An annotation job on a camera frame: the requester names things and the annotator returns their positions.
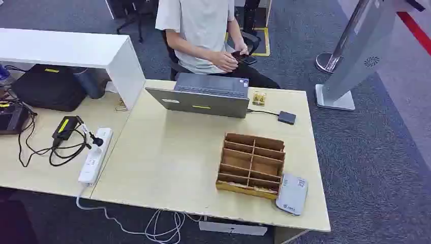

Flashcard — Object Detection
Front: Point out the grey laptop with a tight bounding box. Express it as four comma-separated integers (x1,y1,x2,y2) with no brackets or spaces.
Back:
145,72,250,119

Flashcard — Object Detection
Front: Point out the small yellow packet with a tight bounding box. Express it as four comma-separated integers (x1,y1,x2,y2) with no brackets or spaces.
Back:
252,90,267,107

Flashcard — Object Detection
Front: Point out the wooden compartment box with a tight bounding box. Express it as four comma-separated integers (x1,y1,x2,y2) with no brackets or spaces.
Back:
215,132,286,200

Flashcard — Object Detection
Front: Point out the person's right hand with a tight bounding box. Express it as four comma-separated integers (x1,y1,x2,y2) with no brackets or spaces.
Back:
209,51,239,73

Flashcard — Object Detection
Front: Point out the dark smartphone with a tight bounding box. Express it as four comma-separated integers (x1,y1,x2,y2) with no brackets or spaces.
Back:
231,50,258,66

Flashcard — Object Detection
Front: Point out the small black hub box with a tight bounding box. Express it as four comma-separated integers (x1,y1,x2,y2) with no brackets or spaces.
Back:
278,111,297,125

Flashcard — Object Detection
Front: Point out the person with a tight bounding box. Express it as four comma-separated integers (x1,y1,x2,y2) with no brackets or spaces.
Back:
155,0,281,89

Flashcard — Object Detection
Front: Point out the grey card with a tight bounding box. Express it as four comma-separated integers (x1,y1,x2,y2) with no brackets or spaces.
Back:
275,173,309,216

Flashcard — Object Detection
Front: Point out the black plug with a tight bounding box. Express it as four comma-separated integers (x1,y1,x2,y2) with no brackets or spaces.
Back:
88,132,104,147

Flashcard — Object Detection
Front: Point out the white power strip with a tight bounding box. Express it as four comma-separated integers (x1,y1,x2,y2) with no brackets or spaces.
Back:
78,127,114,185

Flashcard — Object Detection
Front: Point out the dark blue bag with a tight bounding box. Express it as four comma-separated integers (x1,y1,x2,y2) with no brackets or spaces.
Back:
73,68,112,100

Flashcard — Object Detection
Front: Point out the white shelf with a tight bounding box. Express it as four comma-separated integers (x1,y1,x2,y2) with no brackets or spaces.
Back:
0,27,146,110

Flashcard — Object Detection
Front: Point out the black power adapter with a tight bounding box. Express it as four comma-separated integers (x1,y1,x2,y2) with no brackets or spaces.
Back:
52,115,81,141

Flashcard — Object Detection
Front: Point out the grey standing kiosk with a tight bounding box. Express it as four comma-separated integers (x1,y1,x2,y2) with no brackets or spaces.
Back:
315,0,398,111

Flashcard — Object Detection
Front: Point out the black bag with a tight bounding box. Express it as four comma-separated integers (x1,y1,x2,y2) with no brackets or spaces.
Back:
11,64,87,112

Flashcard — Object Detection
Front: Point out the black device with yellow label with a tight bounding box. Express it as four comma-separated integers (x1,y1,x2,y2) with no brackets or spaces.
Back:
0,102,31,136

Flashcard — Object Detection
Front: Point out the red barrier belt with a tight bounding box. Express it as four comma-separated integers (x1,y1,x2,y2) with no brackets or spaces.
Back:
396,12,431,56

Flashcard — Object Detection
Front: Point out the black hub cable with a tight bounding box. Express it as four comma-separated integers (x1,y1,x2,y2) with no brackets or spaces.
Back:
247,108,280,117

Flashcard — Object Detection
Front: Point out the white bracket under desk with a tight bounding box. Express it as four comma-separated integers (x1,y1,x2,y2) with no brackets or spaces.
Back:
198,221,268,236

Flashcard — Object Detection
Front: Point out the white power strip cable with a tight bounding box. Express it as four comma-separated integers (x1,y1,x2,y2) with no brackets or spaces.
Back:
76,184,203,244

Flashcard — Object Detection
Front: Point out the silver stanchion post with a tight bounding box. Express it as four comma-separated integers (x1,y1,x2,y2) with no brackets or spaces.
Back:
315,0,371,74

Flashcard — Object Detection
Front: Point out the black adapter cable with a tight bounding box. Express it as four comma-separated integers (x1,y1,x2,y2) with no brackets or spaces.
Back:
17,111,92,168

